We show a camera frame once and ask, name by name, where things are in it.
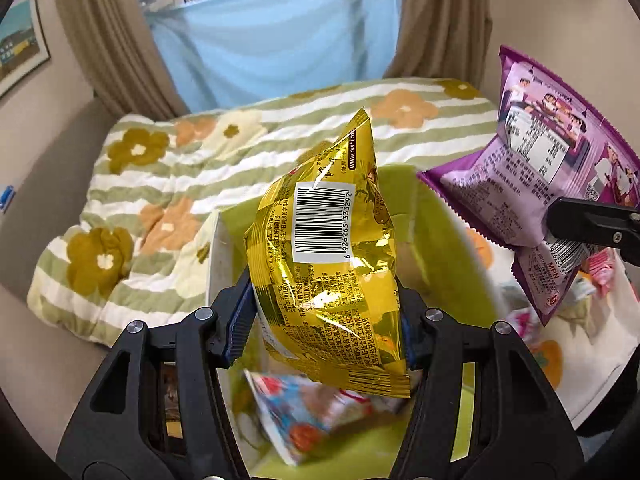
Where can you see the white fruit print cloth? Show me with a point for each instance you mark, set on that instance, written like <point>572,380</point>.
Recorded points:
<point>595,360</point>

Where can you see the pink and white snack packet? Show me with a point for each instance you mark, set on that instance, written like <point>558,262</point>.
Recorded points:
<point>522,322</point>

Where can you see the framed wall picture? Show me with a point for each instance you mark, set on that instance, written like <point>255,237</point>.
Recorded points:
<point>20,45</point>

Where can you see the small blue wall fitting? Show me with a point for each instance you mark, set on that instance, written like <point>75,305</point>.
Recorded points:
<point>6,197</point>

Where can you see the purple snack bag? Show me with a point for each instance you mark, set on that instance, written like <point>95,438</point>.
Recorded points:
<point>520,180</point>

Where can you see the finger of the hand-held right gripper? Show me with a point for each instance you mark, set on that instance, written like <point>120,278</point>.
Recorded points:
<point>590,222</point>

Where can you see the gold foil snack bag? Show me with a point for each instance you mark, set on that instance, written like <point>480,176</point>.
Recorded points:
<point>330,270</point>

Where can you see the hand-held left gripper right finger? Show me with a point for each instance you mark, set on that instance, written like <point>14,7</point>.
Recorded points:
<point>410,347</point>

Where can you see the pink striped snack packet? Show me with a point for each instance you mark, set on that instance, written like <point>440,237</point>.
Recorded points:
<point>601,267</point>

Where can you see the light blue cloth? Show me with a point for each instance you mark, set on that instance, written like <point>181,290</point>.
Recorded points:
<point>280,40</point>

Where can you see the green storage box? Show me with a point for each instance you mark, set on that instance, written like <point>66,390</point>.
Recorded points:
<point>442,240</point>

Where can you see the striped flower blanket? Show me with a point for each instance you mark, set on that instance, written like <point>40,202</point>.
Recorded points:
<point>165,180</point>

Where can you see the blue and red snack packet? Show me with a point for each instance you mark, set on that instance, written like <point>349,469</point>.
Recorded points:
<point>295,410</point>

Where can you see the brown curtain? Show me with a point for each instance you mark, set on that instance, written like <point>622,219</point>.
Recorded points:
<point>115,35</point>
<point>440,20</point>

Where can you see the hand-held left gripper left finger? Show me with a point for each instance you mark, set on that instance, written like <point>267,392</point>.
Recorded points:
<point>240,324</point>

